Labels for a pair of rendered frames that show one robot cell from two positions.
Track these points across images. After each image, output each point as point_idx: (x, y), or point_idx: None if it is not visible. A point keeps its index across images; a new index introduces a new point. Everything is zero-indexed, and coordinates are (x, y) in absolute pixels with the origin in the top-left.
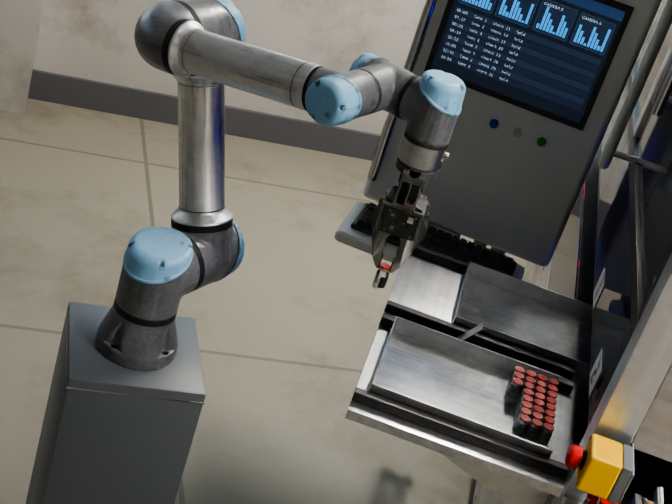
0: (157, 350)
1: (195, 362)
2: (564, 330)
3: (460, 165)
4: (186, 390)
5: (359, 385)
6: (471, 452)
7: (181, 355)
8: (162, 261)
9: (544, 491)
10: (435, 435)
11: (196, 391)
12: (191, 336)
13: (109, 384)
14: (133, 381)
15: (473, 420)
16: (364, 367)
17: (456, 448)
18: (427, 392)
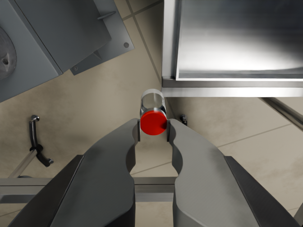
0: (0, 72)
1: (29, 40)
2: None
3: None
4: (46, 79)
5: (164, 57)
6: (266, 93)
7: (15, 38)
8: None
9: None
10: (236, 89)
11: (52, 76)
12: (1, 1)
13: (5, 100)
14: (13, 90)
15: (277, 79)
16: (164, 20)
17: (253, 96)
18: (233, 27)
